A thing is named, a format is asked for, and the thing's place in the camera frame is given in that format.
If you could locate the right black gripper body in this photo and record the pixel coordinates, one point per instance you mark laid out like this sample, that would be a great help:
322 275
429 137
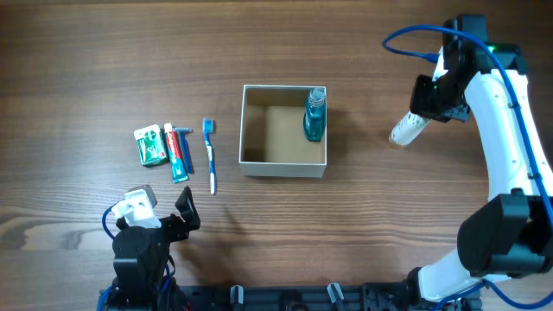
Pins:
438 109

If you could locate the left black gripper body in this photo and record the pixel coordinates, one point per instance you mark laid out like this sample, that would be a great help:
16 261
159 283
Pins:
171 225

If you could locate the red green toothpaste tube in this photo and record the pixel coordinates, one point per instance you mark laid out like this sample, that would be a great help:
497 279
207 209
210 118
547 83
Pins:
179 172

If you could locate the white cream tube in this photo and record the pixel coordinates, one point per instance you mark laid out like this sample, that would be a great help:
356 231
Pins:
407 129

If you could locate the green soap box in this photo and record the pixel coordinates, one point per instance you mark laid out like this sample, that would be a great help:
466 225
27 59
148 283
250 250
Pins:
151 146

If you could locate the blue mouthwash bottle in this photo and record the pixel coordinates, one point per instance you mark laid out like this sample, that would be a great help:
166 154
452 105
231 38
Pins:
314 121

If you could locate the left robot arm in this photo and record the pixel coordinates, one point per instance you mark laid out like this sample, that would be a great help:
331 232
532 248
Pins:
141 252

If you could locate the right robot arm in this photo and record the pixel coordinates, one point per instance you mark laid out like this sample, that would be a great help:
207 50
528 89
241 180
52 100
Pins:
511 235

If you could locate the blue razor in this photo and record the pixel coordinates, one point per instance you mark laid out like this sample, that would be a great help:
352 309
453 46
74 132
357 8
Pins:
182 131

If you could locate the blue white toothbrush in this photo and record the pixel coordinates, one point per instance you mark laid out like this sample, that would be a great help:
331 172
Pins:
208 128

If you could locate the white cardboard box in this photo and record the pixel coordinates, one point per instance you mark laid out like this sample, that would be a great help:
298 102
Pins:
272 141

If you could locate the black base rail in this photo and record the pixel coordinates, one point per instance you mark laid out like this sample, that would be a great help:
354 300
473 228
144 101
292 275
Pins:
364 297

